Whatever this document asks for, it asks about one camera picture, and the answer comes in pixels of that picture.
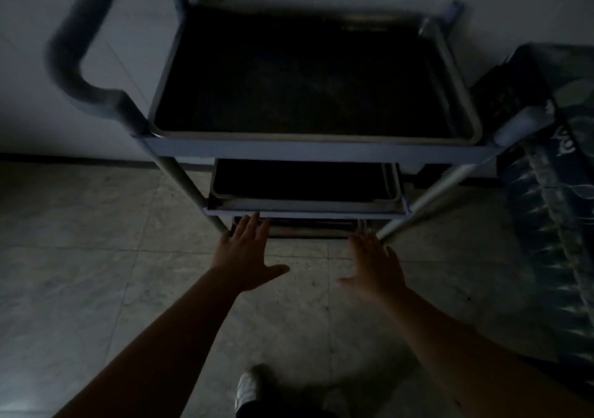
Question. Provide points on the person's left hand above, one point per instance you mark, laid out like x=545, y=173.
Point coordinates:
x=246, y=260

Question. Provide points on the person's right hand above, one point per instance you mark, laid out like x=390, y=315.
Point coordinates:
x=378, y=271

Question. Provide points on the person's left middle finger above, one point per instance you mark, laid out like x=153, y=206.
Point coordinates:
x=253, y=227

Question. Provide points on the person's left little finger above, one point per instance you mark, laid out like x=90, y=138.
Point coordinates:
x=224, y=240

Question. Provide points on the person's right thumb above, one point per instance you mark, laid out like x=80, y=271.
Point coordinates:
x=351, y=283

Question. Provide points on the person's left thumb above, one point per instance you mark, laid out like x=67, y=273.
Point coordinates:
x=274, y=274

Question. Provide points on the person's left forearm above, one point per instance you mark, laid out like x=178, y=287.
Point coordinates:
x=157, y=357

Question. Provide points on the person's right forearm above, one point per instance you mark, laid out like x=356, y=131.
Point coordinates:
x=473, y=362

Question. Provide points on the grey three-shelf service cart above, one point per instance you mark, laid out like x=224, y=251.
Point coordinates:
x=320, y=150

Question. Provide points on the white shoe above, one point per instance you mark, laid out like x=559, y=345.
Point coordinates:
x=247, y=391

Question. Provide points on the large metal baking tray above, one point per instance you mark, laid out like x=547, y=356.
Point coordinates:
x=301, y=79

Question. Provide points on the plastic-wrapped pack of water bottles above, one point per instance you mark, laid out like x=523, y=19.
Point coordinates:
x=557, y=209

